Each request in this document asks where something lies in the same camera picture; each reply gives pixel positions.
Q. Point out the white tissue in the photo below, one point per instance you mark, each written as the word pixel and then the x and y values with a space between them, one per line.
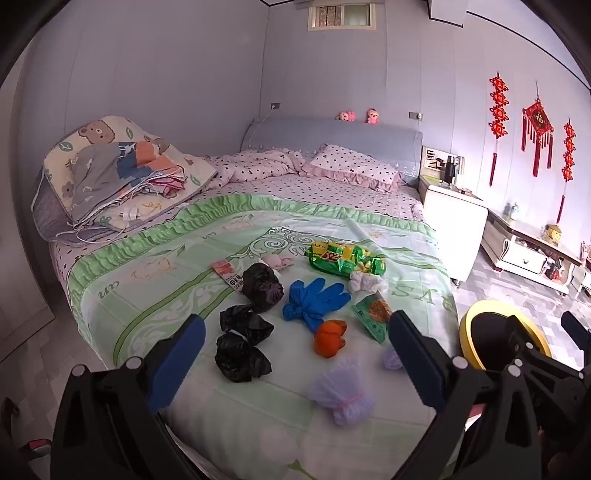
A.
pixel 364 282

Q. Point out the pink dotted pillow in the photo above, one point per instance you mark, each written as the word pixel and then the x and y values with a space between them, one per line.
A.
pixel 351 166

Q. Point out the orange plastic bag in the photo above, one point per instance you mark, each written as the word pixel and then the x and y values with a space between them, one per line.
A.
pixel 328 341

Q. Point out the pink dotted duvet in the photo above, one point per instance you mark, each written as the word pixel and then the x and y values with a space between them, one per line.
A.
pixel 258 166

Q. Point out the white tv cabinet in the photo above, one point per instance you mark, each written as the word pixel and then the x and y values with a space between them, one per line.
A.
pixel 582 279

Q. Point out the small wall window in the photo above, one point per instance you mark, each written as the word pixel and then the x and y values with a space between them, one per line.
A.
pixel 341 16

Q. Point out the bear print folded quilt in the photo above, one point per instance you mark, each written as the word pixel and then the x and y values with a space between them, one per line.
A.
pixel 101 131

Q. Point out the white nightstand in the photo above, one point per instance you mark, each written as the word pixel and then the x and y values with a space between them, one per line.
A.
pixel 452 221

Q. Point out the green floral blanket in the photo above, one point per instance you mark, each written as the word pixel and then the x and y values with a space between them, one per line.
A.
pixel 184 277

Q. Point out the yellow toy figure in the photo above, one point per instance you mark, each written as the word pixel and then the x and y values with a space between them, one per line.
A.
pixel 553 233

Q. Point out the yellow rimmed black trash bin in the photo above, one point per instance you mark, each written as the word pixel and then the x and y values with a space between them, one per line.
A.
pixel 466 323

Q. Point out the grey blue headboard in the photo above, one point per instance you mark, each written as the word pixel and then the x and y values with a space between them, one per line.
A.
pixel 323 134

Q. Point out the pink tissue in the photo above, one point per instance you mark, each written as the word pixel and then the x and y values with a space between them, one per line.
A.
pixel 279 263

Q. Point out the grey cartoon print garment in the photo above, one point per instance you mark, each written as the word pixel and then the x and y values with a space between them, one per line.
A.
pixel 97 170

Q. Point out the diamond red knot decoration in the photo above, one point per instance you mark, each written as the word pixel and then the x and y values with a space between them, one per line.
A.
pixel 537 117

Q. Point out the small purple mesh net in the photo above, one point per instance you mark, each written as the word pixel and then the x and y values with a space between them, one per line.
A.
pixel 391 360

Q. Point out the pink dotted bed sheet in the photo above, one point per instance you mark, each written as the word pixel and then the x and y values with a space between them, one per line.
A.
pixel 332 194

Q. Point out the blue rubber glove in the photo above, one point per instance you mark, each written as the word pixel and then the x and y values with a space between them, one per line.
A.
pixel 309 300

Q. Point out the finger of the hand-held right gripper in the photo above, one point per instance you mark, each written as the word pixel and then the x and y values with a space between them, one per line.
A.
pixel 524 339
pixel 577 332

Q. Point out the black plastic bag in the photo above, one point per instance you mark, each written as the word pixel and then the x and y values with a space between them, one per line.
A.
pixel 240 360
pixel 244 323
pixel 261 288

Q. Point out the pink snack wrapper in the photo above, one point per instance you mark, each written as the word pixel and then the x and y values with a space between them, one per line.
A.
pixel 226 272

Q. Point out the grey folded blanket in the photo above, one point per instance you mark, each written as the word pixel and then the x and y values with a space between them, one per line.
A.
pixel 46 207

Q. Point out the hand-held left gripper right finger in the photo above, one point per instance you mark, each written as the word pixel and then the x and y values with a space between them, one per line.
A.
pixel 415 360

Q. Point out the large green snack packet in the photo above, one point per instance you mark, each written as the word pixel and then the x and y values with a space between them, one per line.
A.
pixel 341 261

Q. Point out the white low cabinet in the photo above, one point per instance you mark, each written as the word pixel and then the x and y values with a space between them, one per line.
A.
pixel 521 261

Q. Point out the black bottle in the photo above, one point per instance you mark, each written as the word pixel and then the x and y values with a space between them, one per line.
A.
pixel 450 170

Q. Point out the pink plush doll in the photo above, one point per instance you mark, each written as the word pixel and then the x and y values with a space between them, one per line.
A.
pixel 372 116
pixel 345 116

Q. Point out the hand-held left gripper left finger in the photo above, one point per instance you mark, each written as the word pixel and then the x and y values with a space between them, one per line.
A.
pixel 180 360

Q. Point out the small green orange snack packet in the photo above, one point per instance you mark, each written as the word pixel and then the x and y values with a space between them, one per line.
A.
pixel 371 314

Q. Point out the large purple mesh net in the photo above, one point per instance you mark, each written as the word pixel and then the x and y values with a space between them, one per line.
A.
pixel 341 392

